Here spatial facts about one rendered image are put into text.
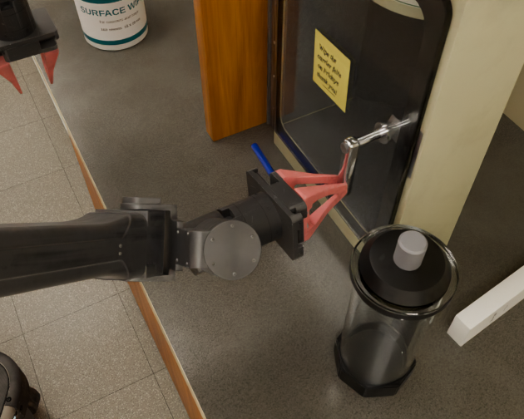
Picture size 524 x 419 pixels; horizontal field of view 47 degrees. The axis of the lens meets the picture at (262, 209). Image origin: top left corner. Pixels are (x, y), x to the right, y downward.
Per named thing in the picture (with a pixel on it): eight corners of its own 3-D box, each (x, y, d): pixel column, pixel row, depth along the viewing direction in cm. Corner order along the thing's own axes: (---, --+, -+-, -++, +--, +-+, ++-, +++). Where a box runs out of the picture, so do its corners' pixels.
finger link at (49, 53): (71, 90, 88) (55, 36, 81) (23, 105, 86) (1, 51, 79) (59, 64, 92) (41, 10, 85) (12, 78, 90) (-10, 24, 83)
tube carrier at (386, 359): (406, 317, 81) (443, 220, 64) (424, 395, 74) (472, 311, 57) (326, 322, 80) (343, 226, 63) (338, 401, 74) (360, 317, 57)
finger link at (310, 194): (323, 144, 71) (254, 171, 68) (358, 174, 67) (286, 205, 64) (323, 187, 76) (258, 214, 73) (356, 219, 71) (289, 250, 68)
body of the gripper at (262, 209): (259, 164, 70) (202, 186, 67) (307, 213, 63) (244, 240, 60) (263, 205, 74) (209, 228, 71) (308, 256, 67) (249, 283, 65)
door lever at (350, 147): (378, 187, 73) (367, 173, 75) (392, 130, 66) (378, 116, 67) (342, 203, 72) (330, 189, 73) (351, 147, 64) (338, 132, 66)
